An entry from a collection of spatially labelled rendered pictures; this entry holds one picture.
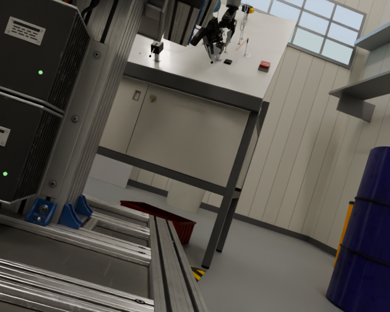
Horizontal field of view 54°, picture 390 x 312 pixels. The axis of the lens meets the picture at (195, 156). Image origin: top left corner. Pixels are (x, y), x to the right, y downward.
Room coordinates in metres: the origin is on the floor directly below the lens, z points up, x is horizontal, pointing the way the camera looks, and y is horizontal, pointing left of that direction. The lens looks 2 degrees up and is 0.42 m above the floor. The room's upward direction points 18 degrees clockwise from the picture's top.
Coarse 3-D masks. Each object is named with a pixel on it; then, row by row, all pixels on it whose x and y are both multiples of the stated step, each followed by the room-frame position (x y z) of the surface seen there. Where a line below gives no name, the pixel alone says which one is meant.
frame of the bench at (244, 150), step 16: (240, 144) 1.88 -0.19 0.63; (128, 160) 1.98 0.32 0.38; (240, 160) 1.87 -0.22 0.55; (176, 176) 1.93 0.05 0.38; (224, 192) 1.88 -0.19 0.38; (240, 192) 2.40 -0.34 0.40; (224, 208) 1.87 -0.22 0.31; (224, 224) 2.43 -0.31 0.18; (224, 240) 2.42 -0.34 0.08; (208, 256) 1.87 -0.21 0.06
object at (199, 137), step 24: (168, 96) 1.97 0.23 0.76; (192, 96) 1.94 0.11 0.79; (144, 120) 1.98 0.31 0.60; (168, 120) 1.96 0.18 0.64; (192, 120) 1.93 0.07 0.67; (216, 120) 1.91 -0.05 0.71; (240, 120) 1.89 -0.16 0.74; (144, 144) 1.97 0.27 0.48; (168, 144) 1.95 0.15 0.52; (192, 144) 1.93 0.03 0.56; (216, 144) 1.90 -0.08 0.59; (168, 168) 1.94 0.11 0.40; (192, 168) 1.92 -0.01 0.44; (216, 168) 1.89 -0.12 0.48
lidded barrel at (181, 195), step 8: (176, 184) 4.21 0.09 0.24; (184, 184) 4.17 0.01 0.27; (168, 192) 4.33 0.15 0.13; (176, 192) 4.20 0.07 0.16; (184, 192) 4.17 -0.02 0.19; (192, 192) 4.18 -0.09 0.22; (200, 192) 4.23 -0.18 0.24; (168, 200) 4.27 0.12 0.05; (176, 200) 4.19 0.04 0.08; (184, 200) 4.18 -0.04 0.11; (192, 200) 4.20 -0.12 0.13; (200, 200) 4.28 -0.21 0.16; (184, 208) 4.19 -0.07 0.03; (192, 208) 4.22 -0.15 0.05
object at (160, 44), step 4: (152, 44) 1.93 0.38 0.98; (156, 44) 1.95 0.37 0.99; (160, 44) 1.94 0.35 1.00; (152, 48) 1.94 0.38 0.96; (156, 48) 1.93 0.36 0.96; (160, 48) 1.95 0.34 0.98; (152, 52) 1.92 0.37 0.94; (156, 52) 1.95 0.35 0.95; (160, 52) 1.97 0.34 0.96; (156, 56) 1.99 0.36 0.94; (152, 60) 2.01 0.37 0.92; (156, 60) 2.00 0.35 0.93; (160, 60) 2.02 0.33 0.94
